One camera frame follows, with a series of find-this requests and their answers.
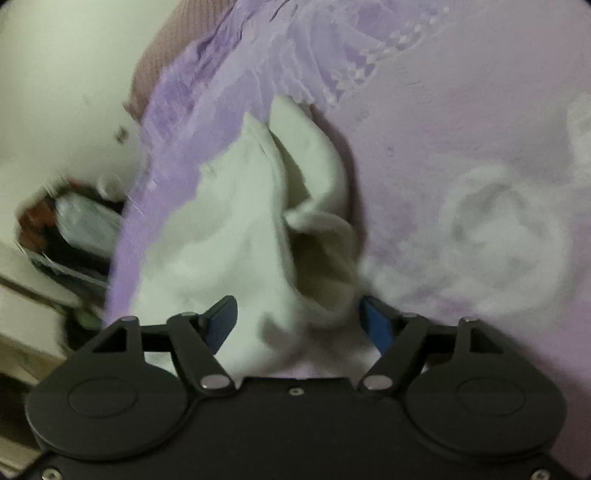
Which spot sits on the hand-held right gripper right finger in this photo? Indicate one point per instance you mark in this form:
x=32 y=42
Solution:
x=375 y=325

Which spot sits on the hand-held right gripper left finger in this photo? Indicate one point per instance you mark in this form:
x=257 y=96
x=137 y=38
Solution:
x=220 y=323

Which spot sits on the white long-sleeve sweatshirt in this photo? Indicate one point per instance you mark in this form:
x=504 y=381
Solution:
x=231 y=221

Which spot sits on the light blue printed garment cover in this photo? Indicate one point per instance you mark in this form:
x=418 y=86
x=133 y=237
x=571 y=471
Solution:
x=85 y=224

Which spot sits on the white standing fan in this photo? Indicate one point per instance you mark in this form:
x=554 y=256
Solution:
x=108 y=185

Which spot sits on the white furniture panel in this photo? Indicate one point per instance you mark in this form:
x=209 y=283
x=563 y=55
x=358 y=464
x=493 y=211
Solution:
x=27 y=295

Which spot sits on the purple floral bedspread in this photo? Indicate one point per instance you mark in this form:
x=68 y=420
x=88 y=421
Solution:
x=461 y=138

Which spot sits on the pink quilted headboard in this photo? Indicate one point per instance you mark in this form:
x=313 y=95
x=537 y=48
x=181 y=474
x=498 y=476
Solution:
x=157 y=60

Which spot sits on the wall socket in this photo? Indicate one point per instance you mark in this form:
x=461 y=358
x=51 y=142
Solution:
x=122 y=134

